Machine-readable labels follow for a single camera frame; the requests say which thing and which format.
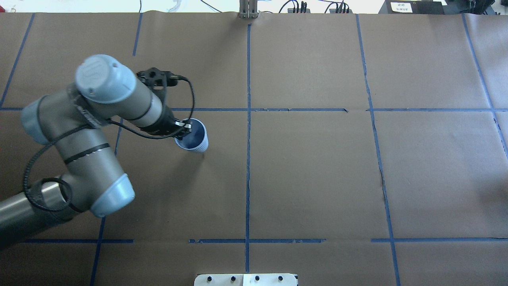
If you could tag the blue ribbed plastic cup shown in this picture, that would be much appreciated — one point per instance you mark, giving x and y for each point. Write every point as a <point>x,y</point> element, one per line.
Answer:
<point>197,140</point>

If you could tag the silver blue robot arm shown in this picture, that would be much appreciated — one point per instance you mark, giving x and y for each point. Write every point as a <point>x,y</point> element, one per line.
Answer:
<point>77,170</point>

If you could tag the black power supply box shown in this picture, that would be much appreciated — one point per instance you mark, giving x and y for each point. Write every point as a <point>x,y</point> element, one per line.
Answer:
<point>422,7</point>

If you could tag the white pedestal column with base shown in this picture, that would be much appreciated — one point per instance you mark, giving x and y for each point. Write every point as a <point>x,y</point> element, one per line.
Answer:
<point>246,279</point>

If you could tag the aluminium frame post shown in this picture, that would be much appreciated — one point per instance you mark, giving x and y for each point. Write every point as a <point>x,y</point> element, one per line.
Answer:
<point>248,9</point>

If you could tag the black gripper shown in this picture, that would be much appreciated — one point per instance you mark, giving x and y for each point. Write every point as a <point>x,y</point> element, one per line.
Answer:
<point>164,124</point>

